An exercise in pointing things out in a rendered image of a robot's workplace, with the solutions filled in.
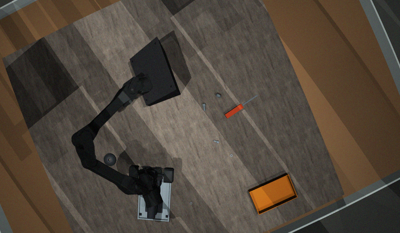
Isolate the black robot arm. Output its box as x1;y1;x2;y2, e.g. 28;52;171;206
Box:
71;74;163;208

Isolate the orange rectangular tray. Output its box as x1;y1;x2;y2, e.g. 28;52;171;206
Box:
248;173;298;215

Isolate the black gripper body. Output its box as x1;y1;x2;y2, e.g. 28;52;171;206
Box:
129;165;174;185

